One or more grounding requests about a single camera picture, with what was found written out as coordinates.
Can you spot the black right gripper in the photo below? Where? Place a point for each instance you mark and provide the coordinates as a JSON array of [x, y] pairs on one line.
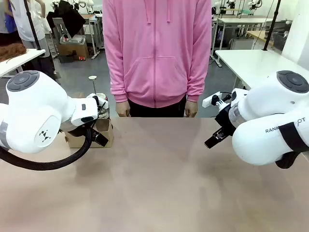
[[225, 120]]

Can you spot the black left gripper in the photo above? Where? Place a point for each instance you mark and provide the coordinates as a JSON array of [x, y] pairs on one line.
[[74, 131]]

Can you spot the brown cardboard cup carrier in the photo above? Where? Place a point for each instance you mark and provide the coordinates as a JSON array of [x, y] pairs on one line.
[[106, 130]]

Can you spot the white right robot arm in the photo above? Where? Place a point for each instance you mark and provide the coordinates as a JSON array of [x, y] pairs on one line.
[[270, 116]]

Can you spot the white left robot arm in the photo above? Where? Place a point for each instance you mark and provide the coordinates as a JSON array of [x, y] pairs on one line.
[[36, 108]]

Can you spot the person's right hand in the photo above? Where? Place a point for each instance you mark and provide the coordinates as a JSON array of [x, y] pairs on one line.
[[123, 111]]

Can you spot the person's left hand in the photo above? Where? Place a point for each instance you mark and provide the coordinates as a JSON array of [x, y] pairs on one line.
[[192, 111]]

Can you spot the white power strip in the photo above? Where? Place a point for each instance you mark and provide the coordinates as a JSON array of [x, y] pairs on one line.
[[207, 99]]

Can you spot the stand with round top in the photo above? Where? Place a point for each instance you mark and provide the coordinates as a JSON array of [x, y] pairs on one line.
[[92, 78]]

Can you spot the large white table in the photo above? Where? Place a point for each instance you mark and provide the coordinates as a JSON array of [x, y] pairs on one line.
[[253, 62]]

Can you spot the brown cardboard storage box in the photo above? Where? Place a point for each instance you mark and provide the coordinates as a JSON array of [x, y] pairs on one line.
[[72, 49]]

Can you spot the person in pink hoodie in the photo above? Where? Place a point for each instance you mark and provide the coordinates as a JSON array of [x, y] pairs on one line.
[[157, 48]]

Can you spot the grey background desk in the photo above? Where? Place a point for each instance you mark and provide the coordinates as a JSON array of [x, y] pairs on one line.
[[93, 29]]

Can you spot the white background desk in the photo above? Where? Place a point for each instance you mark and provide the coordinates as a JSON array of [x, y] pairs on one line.
[[241, 20]]

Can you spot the brown furry cloth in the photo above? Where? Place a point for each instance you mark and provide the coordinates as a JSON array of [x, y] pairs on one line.
[[12, 52]]

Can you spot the black tripod pole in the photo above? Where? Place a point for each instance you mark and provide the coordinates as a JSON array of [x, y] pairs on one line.
[[271, 26], [33, 31]]

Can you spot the black hanging jacket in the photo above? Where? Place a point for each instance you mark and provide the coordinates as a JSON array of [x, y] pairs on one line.
[[70, 17]]

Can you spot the person in white shirt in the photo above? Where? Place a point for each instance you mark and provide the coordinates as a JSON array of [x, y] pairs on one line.
[[29, 21]]

